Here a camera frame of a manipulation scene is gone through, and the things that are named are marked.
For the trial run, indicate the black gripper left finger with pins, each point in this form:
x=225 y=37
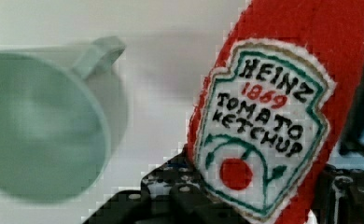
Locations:
x=170 y=194

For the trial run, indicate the red felt ketchup bottle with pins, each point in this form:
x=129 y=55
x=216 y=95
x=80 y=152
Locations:
x=274 y=105

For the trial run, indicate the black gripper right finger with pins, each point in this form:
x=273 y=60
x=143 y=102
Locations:
x=339 y=196

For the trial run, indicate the green mug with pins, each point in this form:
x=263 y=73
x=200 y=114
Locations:
x=62 y=112

